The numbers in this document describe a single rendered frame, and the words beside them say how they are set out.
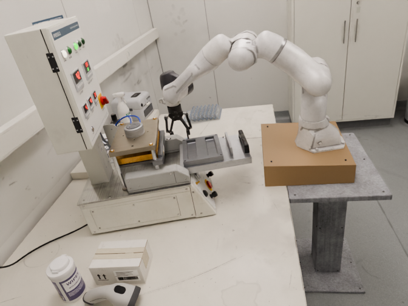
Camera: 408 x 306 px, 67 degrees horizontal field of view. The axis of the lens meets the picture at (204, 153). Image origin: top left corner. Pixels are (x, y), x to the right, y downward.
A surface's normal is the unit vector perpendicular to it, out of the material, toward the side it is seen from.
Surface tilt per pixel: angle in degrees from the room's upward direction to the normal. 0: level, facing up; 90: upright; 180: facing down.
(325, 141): 93
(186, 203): 90
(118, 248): 1
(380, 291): 0
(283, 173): 90
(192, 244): 0
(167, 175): 90
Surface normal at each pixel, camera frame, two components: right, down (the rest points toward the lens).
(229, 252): -0.14, -0.86
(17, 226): 0.98, -0.07
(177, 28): -0.12, 0.51
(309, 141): -0.75, 0.33
